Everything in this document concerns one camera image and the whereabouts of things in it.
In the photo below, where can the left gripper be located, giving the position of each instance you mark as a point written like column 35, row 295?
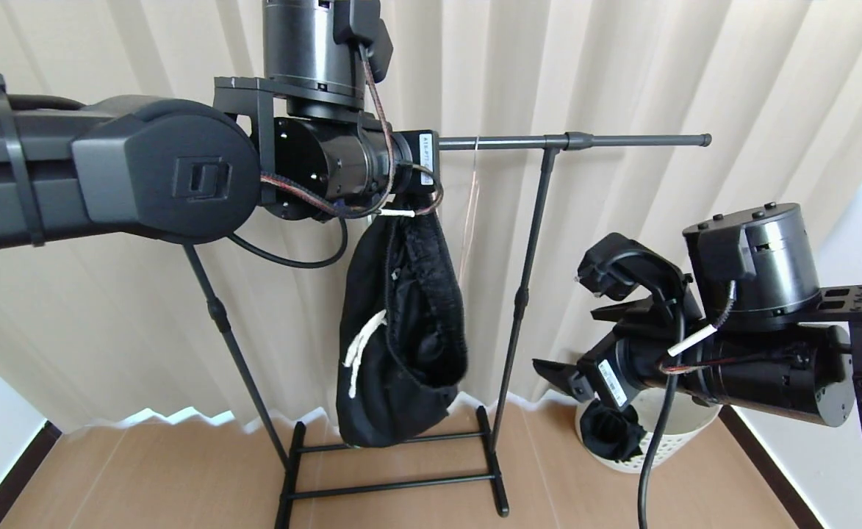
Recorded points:
column 328, row 169

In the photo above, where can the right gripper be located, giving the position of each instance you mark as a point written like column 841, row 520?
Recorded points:
column 769, row 375

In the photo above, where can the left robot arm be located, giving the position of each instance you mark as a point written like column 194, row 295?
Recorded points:
column 144, row 169

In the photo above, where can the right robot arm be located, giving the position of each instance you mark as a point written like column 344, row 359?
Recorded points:
column 761, row 264

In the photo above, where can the white laundry basket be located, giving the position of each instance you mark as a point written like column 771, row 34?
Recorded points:
column 680, row 441

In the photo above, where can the pink clothes hanger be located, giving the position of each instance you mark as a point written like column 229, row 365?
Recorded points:
column 476, row 154

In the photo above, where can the black clothes rack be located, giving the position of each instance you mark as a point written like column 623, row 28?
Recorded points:
column 585, row 141

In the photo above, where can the black garment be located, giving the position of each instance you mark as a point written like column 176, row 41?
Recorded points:
column 607, row 433

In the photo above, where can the beige curtain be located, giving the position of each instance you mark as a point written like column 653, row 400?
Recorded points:
column 695, row 73

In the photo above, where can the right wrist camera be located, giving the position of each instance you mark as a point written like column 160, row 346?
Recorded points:
column 622, row 264

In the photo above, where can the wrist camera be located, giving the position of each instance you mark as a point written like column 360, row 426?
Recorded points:
column 622, row 264
column 361, row 29

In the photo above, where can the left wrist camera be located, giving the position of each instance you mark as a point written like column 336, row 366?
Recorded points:
column 361, row 29

